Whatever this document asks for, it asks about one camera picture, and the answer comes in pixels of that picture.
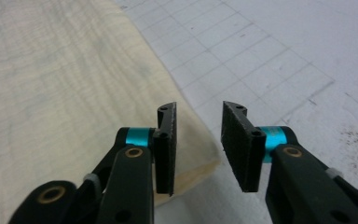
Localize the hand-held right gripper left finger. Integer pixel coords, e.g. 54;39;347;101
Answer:
124;101;178;197

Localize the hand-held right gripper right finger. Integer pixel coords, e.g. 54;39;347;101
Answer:
220;100;289;193

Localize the white grid mat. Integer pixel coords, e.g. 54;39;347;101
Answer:
113;0;358;224

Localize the cream printed cloth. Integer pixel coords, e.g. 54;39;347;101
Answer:
0;0;222;224

